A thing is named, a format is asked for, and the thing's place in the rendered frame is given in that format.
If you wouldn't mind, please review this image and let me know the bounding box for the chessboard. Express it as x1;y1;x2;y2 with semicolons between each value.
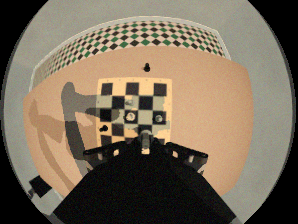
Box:
96;77;172;147

